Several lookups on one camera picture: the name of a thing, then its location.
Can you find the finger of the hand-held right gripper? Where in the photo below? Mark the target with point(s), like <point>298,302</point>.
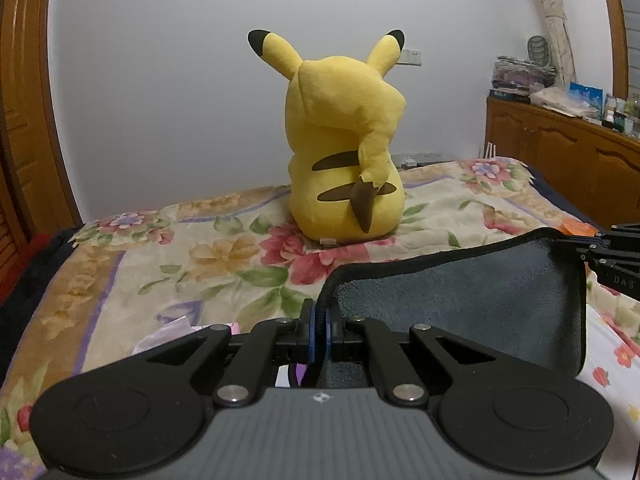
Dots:
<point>622,237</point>
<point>595,257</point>

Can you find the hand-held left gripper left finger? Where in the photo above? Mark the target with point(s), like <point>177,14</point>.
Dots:
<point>312,332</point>

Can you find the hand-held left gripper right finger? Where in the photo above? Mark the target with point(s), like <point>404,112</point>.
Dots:
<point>328,332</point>

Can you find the grey towel with black edge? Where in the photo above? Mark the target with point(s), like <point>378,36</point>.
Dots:
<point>450,295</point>

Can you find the orange object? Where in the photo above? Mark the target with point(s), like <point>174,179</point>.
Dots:
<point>577,227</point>

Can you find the wooden cabinet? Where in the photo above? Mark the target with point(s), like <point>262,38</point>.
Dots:
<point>565,160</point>

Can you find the group of small bottles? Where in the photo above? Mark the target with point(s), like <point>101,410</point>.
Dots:
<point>621,112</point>

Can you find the pink and white cloth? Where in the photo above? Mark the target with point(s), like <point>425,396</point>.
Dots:
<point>170,332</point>

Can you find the blue box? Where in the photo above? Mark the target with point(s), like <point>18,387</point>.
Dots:
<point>586,97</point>

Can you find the white router antennas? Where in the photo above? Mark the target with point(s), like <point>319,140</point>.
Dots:
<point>490,151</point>

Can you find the floral blanket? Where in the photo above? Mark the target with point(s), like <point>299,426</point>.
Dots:
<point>175,260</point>

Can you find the yellow plush toy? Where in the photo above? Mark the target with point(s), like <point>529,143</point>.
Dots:
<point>340,150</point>

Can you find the stack of magazines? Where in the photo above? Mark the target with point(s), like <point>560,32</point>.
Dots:
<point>517,77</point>

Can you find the power strip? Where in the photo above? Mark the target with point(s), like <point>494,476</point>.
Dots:
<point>422,158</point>

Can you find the grey oval fan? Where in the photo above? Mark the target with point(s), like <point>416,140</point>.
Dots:
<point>538,51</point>

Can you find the pale patterned curtain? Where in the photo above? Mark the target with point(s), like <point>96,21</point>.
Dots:
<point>557,25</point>

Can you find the dark cloth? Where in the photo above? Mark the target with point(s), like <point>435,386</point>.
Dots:
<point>25,280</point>

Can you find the wooden wardrobe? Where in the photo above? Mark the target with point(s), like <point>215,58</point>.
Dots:
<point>25,110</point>

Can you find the wooden door frame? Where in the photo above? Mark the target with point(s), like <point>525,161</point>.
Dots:
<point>617,30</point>

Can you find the white wall socket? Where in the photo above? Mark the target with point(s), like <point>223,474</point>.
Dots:
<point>411,57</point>

